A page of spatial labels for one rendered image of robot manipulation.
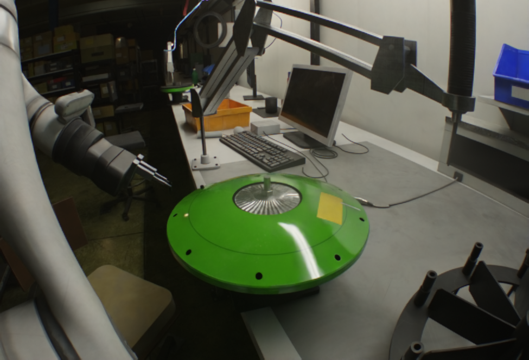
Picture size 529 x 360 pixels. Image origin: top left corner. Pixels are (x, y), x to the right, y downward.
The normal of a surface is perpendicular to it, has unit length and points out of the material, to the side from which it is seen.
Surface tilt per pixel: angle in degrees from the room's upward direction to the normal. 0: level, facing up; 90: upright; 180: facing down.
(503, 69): 88
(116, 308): 0
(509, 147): 90
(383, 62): 90
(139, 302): 0
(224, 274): 25
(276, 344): 0
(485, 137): 90
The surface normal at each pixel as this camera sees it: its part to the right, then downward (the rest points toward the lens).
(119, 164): 0.55, -0.80
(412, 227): -0.02, -0.93
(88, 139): 0.51, -0.46
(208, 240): -0.25, -0.76
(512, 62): 0.34, 0.29
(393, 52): -0.78, 0.24
